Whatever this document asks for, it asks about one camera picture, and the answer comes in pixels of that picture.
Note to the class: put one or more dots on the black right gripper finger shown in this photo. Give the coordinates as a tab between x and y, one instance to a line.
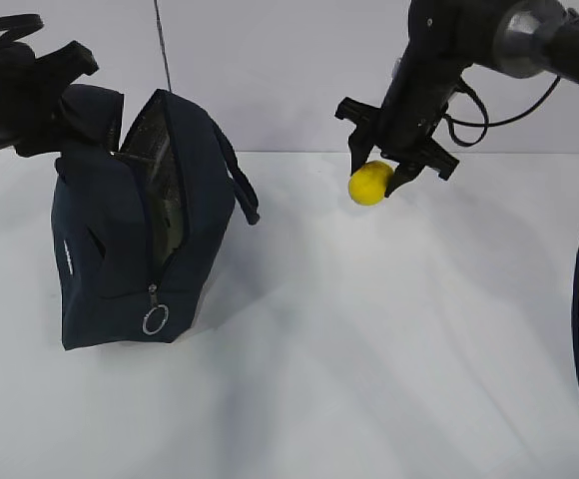
360	143
404	173

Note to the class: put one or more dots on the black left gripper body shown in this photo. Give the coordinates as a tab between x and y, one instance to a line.
31	87

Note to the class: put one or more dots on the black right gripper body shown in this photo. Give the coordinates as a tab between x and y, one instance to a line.
424	80

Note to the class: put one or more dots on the yellow lemon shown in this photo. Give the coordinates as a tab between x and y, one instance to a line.
368	185

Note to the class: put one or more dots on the dark navy lunch bag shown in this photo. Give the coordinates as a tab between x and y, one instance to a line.
139	216

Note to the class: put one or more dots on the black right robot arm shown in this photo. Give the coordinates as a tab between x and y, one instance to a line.
519	39

